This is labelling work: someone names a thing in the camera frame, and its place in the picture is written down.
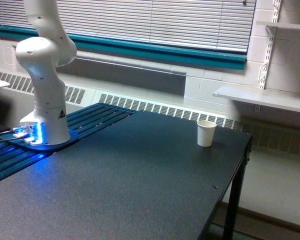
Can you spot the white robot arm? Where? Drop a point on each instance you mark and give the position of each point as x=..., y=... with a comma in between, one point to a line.
x=49, y=115

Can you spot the white paper cup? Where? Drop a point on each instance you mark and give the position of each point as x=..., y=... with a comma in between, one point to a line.
x=205, y=132

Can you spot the teal window sill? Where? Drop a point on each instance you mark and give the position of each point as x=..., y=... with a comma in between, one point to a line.
x=130, y=48

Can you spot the white window blinds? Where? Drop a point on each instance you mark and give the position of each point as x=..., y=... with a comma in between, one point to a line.
x=204, y=25

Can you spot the black table leg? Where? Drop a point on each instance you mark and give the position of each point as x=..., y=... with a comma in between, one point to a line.
x=233, y=203

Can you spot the white radiator heater cover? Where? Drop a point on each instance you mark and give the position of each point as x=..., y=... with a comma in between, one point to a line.
x=263, y=135

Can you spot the blue slotted mounting plate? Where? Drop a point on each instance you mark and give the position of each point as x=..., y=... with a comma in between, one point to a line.
x=16, y=155

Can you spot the white lower wall shelf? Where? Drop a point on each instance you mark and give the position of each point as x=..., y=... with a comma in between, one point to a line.
x=269, y=98

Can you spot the white wall shelf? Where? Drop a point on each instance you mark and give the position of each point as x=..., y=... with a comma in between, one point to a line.
x=281, y=25
x=269, y=98

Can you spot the white shelf bracket rail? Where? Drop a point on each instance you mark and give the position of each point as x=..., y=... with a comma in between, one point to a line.
x=271, y=30

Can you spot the white upper wall shelf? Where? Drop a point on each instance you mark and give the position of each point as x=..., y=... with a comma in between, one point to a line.
x=281, y=25

